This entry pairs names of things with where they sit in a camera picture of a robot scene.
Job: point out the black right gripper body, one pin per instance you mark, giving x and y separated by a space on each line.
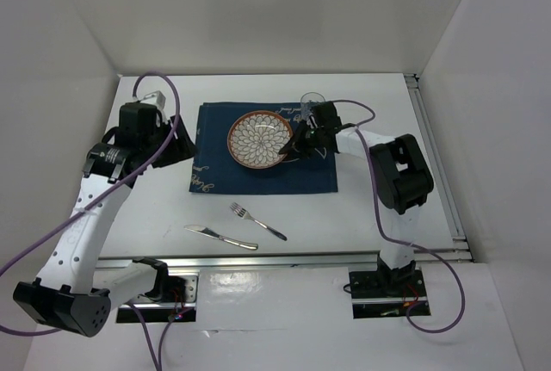
313 136

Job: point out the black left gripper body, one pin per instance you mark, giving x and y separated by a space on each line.
155 143

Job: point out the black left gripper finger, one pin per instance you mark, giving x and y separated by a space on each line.
169 156
181 146

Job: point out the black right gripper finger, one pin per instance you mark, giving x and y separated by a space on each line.
298 137
302 151

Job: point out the clear drinking glass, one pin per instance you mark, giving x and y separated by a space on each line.
307 101

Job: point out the patterned ceramic plate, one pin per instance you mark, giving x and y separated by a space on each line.
256 138

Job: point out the blue fish placemat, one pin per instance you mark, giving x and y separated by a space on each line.
215 172

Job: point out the silver table knife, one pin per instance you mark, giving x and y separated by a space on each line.
205 231

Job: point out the silver fork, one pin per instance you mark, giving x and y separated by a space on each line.
244 214

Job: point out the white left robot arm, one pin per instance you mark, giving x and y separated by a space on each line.
64 294

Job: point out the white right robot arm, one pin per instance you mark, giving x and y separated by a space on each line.
400 179

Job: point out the front aluminium rail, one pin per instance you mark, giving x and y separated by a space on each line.
293 260

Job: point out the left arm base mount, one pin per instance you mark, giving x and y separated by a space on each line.
178 302

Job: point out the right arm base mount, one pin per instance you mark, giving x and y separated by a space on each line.
370 300

